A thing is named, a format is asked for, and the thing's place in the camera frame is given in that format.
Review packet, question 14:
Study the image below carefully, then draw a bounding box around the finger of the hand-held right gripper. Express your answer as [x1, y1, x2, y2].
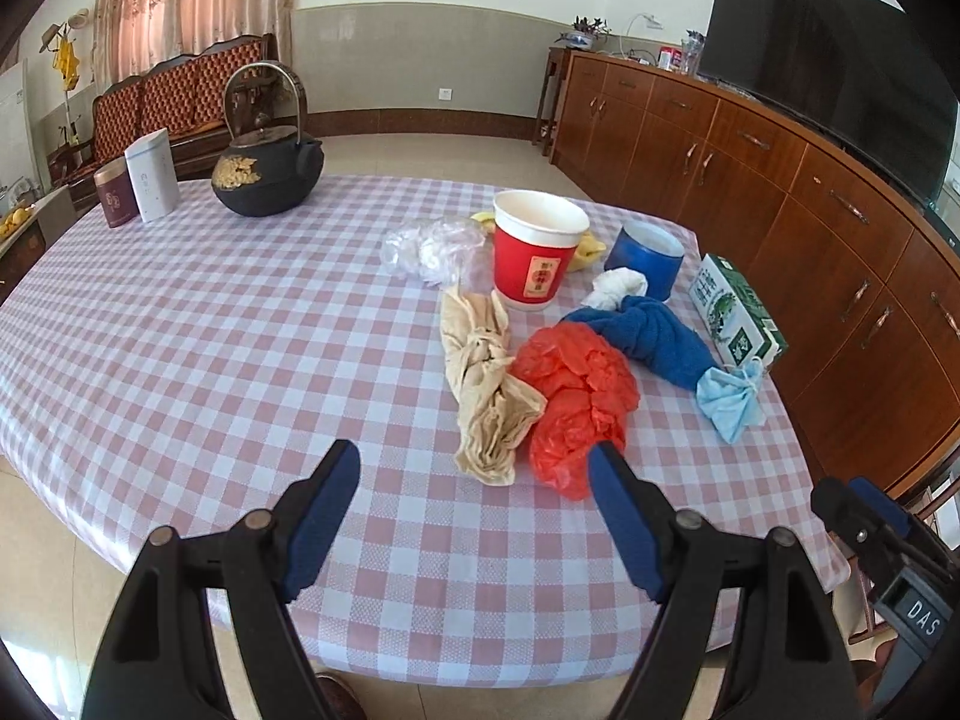
[811, 477, 897, 578]
[850, 475, 931, 545]

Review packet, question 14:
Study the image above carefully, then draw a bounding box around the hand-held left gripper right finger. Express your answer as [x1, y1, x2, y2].
[587, 442, 860, 720]

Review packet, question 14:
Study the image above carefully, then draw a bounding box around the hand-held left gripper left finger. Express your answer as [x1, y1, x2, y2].
[81, 439, 362, 720]

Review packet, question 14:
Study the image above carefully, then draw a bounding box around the red plastic bag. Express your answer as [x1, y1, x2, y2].
[510, 324, 640, 502]

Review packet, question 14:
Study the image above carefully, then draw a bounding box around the beige cloth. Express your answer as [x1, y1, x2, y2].
[439, 286, 547, 487]

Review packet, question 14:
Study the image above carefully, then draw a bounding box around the blue towel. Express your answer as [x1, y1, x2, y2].
[561, 296, 717, 392]

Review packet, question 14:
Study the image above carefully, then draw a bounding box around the green milk carton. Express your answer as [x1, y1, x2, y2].
[688, 253, 790, 370]

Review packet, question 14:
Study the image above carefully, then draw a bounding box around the red paper cup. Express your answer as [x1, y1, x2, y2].
[491, 190, 591, 314]

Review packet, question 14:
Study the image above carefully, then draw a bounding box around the blue face mask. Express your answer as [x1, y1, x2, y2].
[695, 360, 766, 445]

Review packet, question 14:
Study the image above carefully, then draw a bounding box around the pink checkered tablecloth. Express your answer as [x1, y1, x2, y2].
[0, 174, 852, 683]

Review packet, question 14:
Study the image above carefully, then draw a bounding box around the white crumpled tissue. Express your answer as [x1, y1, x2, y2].
[581, 268, 648, 310]

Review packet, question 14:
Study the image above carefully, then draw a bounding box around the blue round container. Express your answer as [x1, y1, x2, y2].
[604, 223, 685, 302]

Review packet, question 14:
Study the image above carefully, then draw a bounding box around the banana peel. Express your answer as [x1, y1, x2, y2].
[471, 211, 610, 273]

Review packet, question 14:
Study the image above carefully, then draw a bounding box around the clear plastic bag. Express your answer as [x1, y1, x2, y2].
[380, 216, 496, 293]

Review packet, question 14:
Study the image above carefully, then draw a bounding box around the long wooden sideboard cabinet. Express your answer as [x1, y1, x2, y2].
[550, 49, 960, 496]

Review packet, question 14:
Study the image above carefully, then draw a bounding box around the black iron teapot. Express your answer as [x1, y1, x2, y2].
[211, 62, 325, 217]

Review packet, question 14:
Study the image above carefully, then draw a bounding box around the white tin box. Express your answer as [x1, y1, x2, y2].
[124, 129, 181, 224]

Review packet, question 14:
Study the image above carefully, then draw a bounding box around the maroon tin can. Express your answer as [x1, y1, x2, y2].
[93, 159, 140, 230]

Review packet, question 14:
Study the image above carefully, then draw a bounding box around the wooden bench with patterned cushions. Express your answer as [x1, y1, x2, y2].
[46, 34, 301, 203]

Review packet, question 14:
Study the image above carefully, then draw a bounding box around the black flat television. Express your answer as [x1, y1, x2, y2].
[699, 0, 960, 207]

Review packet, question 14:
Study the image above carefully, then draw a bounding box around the small potted plant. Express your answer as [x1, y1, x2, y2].
[555, 15, 612, 52]

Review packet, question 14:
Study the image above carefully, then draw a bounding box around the coat rack with hat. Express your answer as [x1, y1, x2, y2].
[39, 7, 91, 166]

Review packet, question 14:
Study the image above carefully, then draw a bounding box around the pink embroidered curtain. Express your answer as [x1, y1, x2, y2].
[91, 0, 301, 91]

